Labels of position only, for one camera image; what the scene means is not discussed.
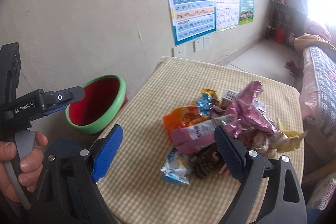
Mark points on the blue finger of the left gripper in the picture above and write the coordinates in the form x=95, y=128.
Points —
x=67, y=96
x=53, y=109

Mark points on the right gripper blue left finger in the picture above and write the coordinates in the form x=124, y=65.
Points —
x=104, y=151

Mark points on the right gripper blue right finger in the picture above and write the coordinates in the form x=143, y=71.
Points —
x=232, y=151

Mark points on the dark brown snack wrapper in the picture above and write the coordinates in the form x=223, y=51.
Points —
x=206, y=161

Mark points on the large pink snack wrapper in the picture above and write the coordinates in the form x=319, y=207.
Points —
x=243, y=108

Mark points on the pink white snack bag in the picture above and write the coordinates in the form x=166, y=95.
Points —
x=190, y=140

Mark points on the yellow candy wrapper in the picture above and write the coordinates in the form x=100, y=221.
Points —
x=284, y=140

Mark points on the blue white small wrapper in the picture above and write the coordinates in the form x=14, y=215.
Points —
x=176, y=168

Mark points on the orange snack bag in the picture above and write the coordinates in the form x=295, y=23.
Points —
x=182, y=117

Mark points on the green red trash bin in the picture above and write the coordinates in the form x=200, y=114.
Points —
x=104, y=97

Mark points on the person's left hand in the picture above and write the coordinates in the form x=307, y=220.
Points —
x=31, y=166

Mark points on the wooden chair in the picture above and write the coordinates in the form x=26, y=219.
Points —
x=324, y=186

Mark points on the red slippers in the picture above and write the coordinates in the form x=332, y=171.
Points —
x=292, y=68

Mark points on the bed with checkered quilt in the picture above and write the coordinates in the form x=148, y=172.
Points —
x=317, y=102

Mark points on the red box on shelf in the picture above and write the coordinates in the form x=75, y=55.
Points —
x=279, y=35

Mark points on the mustard yellow blanket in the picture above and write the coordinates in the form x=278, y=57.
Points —
x=308, y=40

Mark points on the dark shelf unit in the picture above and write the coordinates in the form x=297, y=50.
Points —
x=283, y=16

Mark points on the pink folded quilt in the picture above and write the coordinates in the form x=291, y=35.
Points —
x=314, y=28

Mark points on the white wall socket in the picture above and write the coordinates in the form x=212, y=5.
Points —
x=207, y=41
x=198, y=44

